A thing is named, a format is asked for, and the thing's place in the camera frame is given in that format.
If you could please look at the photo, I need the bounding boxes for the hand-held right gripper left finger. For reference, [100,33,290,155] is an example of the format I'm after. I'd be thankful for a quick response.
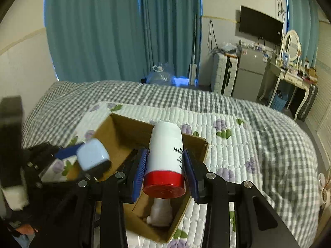
[77,148,149,248]

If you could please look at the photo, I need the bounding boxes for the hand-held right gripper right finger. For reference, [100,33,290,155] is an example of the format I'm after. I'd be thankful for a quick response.
[182,148,300,248]

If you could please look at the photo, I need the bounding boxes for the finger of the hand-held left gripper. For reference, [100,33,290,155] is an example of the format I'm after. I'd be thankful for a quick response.
[85,160,112,184]
[26,143,86,176]

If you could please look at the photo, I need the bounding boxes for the light blue plastic case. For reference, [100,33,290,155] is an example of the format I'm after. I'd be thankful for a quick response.
[77,138,110,171]

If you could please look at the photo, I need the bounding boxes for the white bottle with red cap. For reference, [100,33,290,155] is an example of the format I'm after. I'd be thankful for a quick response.
[143,122,187,199]

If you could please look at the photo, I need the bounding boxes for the brown cardboard box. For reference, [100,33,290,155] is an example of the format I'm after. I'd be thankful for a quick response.
[66,113,209,243]

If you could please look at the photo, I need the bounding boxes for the small white bottle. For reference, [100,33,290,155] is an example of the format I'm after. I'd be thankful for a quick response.
[146,198,174,226]

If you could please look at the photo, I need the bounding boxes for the floral quilted mat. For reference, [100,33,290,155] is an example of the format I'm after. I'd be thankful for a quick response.
[41,102,275,248]

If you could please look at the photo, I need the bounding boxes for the grey checked bed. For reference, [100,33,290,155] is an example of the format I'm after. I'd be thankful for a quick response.
[21,80,320,248]

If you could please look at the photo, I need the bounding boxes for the clear large water jug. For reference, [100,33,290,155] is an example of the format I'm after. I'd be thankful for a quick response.
[145,63,177,86]

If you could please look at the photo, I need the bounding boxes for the white stick pole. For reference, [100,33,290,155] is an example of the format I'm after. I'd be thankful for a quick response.
[188,14,198,86]

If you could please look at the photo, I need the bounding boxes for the white suitcase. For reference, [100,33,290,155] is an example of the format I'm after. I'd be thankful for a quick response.
[211,53,238,96]

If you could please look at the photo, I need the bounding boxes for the blue plastic basket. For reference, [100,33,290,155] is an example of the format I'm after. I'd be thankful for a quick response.
[269,90,288,111]

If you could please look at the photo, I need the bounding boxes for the grey small fridge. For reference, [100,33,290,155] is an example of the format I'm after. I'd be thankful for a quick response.
[231,45,272,101]

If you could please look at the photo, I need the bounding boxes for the teal curtain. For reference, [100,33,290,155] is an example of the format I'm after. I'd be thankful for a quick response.
[141,0,202,83]
[283,0,320,68]
[45,0,143,88]

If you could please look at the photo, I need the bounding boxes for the dark suitcase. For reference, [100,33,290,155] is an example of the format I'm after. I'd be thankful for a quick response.
[296,84,318,122]

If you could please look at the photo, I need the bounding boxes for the white vanity table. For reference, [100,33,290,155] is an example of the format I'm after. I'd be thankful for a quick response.
[259,61,318,120]

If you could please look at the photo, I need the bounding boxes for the white oval vanity mirror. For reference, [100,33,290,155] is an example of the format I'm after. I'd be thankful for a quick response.
[282,30,302,63]

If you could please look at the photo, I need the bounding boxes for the black hanging cables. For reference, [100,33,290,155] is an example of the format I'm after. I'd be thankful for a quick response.
[208,20,220,56]

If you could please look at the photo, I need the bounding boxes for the black wall television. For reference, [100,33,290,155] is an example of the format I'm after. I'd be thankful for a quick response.
[240,5,283,46]

